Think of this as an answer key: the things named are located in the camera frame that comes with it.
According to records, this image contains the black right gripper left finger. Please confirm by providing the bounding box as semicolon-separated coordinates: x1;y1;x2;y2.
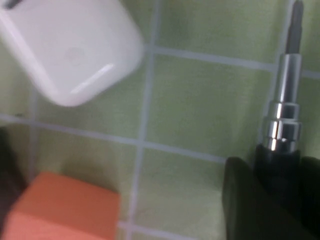
222;156;320;240

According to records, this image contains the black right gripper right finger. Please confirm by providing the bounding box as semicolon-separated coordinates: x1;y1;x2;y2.
297;155;320;232

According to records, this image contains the green grid table mat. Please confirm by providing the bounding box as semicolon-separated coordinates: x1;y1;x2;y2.
0;0;320;240

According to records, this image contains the orange block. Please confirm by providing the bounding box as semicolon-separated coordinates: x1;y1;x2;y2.
0;170;122;240

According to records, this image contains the white earbuds case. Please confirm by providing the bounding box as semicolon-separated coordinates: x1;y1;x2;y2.
0;0;145;108

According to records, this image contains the black plastic bracket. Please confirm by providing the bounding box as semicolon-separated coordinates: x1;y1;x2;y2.
0;124;29;219

